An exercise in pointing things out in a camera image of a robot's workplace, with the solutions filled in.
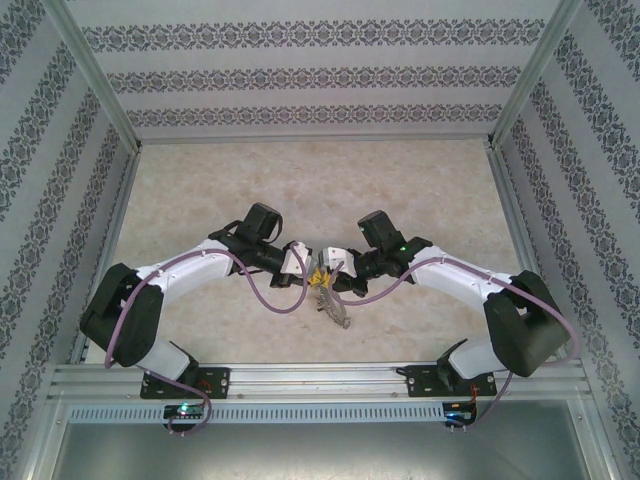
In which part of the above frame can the metal keyring with chain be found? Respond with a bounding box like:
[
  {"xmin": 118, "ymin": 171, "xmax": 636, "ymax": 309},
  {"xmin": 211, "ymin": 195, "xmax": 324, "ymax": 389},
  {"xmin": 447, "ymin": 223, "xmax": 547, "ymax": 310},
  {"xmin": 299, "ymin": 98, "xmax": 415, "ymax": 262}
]
[{"xmin": 312, "ymin": 285, "xmax": 355, "ymax": 332}]

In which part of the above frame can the grey metal sheet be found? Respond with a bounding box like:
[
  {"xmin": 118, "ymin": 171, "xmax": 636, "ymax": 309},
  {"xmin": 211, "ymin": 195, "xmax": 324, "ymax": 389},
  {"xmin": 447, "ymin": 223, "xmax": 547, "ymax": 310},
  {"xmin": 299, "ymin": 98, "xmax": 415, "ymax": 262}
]
[{"xmin": 47, "ymin": 399, "xmax": 609, "ymax": 480}]

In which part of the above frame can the right controller board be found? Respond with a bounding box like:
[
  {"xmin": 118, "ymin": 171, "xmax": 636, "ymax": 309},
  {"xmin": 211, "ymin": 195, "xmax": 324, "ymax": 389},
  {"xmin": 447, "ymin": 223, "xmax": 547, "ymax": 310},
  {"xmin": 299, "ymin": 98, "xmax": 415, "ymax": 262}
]
[{"xmin": 443, "ymin": 401, "xmax": 477, "ymax": 427}]

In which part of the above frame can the controller board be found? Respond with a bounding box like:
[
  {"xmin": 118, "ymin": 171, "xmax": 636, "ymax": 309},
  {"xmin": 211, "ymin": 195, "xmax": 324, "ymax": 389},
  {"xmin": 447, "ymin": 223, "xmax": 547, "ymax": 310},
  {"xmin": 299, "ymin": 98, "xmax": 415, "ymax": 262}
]
[
  {"xmin": 163, "ymin": 403, "xmax": 207, "ymax": 420},
  {"xmin": 443, "ymin": 401, "xmax": 477, "ymax": 427}
]

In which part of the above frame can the left controller board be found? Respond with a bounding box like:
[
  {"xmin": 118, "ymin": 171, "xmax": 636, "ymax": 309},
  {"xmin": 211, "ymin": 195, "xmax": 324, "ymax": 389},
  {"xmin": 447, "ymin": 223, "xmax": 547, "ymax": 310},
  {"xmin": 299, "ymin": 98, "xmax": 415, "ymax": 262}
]
[{"xmin": 163, "ymin": 403, "xmax": 207, "ymax": 420}]

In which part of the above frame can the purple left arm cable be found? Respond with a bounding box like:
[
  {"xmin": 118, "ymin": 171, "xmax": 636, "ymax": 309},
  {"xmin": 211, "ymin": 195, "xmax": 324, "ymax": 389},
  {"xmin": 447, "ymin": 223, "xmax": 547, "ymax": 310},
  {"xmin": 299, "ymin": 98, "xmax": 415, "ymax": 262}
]
[{"xmin": 103, "ymin": 247, "xmax": 309, "ymax": 436}]

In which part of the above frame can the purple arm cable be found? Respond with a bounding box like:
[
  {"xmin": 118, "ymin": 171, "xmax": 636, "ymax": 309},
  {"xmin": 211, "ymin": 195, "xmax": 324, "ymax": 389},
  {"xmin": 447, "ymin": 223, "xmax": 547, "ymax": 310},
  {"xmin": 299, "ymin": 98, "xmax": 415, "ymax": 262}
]
[
  {"xmin": 329, "ymin": 257, "xmax": 581, "ymax": 431},
  {"xmin": 103, "ymin": 247, "xmax": 309, "ymax": 436}
]

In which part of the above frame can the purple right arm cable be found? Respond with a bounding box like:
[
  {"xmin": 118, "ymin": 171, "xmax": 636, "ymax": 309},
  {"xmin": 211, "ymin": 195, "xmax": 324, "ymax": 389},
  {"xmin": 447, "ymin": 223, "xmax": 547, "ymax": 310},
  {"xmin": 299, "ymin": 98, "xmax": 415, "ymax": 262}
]
[{"xmin": 329, "ymin": 257, "xmax": 581, "ymax": 431}]

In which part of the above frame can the aluminium mounting rail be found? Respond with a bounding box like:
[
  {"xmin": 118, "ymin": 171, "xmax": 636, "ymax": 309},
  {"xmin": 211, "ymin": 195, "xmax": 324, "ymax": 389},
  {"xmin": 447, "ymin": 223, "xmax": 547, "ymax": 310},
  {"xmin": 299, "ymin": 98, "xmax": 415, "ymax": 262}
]
[{"xmin": 48, "ymin": 362, "xmax": 587, "ymax": 401}]

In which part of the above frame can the aluminium back rail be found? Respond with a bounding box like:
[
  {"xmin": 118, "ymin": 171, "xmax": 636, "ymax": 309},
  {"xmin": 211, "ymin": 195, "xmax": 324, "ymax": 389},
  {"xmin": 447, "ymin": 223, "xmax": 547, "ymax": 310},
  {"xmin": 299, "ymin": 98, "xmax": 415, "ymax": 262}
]
[{"xmin": 139, "ymin": 133, "xmax": 494, "ymax": 146}]

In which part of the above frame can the slotted grey cable duct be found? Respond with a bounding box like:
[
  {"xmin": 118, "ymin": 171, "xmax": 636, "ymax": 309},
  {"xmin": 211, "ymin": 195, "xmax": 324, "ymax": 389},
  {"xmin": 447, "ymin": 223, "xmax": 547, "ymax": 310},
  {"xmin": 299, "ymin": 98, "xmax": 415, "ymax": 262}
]
[{"xmin": 67, "ymin": 402, "xmax": 447, "ymax": 425}]

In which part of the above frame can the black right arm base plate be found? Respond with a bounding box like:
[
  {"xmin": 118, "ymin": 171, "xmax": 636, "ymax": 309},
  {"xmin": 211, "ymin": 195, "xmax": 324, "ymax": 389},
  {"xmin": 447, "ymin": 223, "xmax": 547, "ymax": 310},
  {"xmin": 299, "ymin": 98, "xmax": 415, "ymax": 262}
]
[{"xmin": 407, "ymin": 363, "xmax": 497, "ymax": 399}]

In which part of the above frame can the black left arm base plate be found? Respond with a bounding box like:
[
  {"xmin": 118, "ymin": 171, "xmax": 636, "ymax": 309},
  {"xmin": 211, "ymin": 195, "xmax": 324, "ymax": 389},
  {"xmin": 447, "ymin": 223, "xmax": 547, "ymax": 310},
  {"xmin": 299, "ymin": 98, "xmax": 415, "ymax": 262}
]
[{"xmin": 141, "ymin": 366, "xmax": 232, "ymax": 400}]

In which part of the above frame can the aluminium side rail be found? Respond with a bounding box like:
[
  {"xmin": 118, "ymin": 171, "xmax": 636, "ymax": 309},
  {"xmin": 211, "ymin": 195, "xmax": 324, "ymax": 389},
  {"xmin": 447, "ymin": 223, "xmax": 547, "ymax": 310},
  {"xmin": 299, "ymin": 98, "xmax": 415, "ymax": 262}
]
[
  {"xmin": 69, "ymin": 147, "xmax": 142, "ymax": 365},
  {"xmin": 487, "ymin": 144, "xmax": 571, "ymax": 361}
]

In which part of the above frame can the aluminium frame post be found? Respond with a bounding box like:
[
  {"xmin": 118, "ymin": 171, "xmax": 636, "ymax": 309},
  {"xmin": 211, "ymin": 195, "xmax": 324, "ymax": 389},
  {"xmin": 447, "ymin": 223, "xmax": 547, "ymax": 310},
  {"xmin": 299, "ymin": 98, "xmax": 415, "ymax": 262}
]
[
  {"xmin": 9, "ymin": 394, "xmax": 69, "ymax": 480},
  {"xmin": 487, "ymin": 0, "xmax": 585, "ymax": 151},
  {"xmin": 564, "ymin": 394, "xmax": 634, "ymax": 480},
  {"xmin": 42, "ymin": 0, "xmax": 144, "ymax": 151}
]

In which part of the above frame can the aluminium front frame post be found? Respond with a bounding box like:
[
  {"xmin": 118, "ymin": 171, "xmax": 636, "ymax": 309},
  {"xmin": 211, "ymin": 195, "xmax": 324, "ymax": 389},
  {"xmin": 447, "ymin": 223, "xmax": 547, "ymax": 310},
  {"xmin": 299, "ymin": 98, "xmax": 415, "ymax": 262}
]
[
  {"xmin": 564, "ymin": 394, "xmax": 634, "ymax": 480},
  {"xmin": 9, "ymin": 394, "xmax": 69, "ymax": 480}
]

